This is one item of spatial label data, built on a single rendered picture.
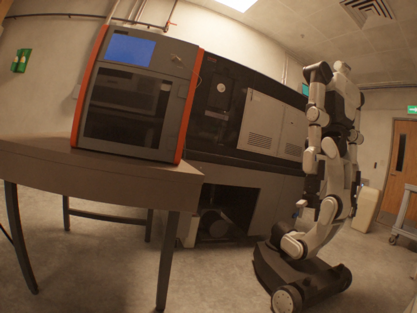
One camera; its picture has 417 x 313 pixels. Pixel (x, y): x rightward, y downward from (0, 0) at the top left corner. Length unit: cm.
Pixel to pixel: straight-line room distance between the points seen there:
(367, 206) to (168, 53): 307
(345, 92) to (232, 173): 89
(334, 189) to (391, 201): 334
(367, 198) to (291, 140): 186
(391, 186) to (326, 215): 340
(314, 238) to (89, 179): 111
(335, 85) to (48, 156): 126
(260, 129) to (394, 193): 348
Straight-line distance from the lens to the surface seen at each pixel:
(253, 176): 139
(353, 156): 133
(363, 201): 318
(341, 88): 113
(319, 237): 114
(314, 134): 97
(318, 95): 103
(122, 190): 52
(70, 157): 53
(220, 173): 125
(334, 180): 109
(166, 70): 62
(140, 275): 117
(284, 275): 116
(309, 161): 92
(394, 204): 435
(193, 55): 66
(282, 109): 163
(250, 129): 141
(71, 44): 278
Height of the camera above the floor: 80
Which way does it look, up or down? 4 degrees down
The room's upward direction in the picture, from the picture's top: 11 degrees clockwise
